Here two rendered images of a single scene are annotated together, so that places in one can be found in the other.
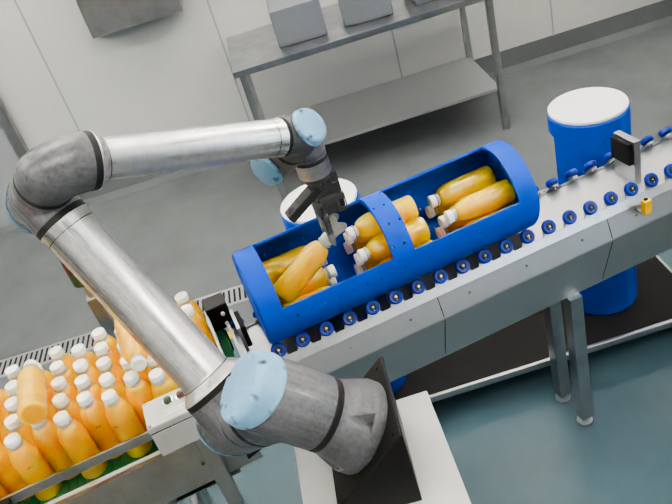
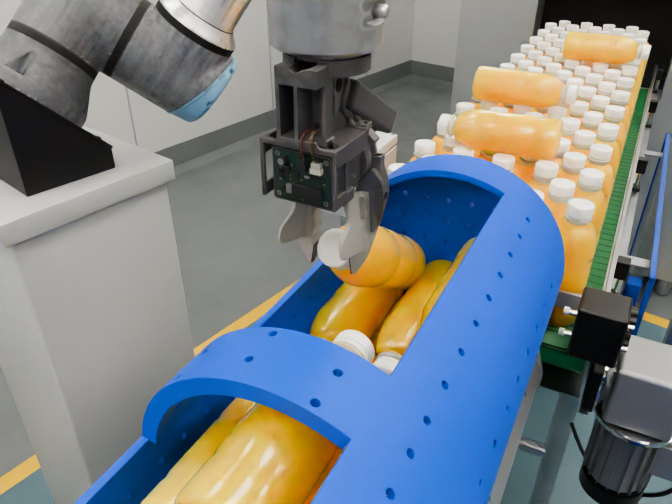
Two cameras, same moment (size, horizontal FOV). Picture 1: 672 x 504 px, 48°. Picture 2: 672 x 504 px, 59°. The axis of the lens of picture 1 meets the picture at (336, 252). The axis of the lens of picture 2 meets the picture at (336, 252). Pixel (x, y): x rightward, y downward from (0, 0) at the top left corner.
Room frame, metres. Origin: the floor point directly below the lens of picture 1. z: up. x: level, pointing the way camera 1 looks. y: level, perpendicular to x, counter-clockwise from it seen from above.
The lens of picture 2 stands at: (2.08, -0.38, 1.52)
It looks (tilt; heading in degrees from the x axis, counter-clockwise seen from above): 32 degrees down; 129
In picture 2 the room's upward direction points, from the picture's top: straight up
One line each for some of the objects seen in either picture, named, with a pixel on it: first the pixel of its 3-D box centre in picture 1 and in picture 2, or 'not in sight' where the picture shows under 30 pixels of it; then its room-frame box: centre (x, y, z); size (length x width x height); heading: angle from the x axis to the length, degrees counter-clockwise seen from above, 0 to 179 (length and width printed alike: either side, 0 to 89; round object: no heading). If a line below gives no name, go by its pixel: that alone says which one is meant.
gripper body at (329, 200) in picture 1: (324, 192); (322, 126); (1.77, -0.02, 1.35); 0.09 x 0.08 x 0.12; 101
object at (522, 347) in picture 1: (508, 338); not in sight; (2.37, -0.59, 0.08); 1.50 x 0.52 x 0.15; 90
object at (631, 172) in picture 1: (625, 158); not in sight; (2.02, -0.97, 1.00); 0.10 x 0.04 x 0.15; 11
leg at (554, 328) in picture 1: (556, 340); not in sight; (2.04, -0.68, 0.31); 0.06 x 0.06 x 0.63; 11
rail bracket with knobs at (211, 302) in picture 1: (218, 314); (595, 328); (1.95, 0.41, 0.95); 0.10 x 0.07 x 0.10; 11
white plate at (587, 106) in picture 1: (587, 105); not in sight; (2.38, -1.02, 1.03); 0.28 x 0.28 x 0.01
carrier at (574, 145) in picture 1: (594, 208); not in sight; (2.38, -1.02, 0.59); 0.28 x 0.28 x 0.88
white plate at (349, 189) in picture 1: (318, 200); not in sight; (2.31, 0.00, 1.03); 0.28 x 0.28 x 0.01
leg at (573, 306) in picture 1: (579, 361); not in sight; (1.90, -0.71, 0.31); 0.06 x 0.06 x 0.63; 11
